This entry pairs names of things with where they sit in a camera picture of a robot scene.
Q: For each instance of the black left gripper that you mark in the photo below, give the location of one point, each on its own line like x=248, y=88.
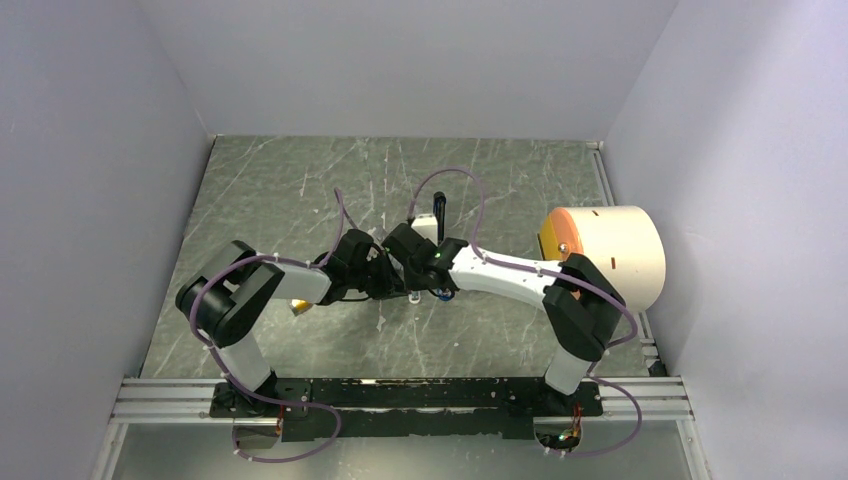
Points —
x=390, y=285

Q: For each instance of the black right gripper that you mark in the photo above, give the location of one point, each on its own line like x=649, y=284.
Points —
x=412, y=283

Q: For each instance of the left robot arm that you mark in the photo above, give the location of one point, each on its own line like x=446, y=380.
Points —
x=225, y=299

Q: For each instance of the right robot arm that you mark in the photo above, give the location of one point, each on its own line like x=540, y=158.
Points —
x=581, y=305

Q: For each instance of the yellow capped round object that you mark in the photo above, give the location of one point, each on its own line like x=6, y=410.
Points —
x=299, y=307

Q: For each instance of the white cylinder with coloured lid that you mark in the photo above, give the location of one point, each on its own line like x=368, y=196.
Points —
x=621, y=241

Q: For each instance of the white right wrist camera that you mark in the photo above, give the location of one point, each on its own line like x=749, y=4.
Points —
x=427, y=226

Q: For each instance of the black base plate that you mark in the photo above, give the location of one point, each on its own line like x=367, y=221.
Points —
x=383, y=408

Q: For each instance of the aluminium rail frame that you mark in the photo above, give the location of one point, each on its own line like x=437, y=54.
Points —
x=276, y=194

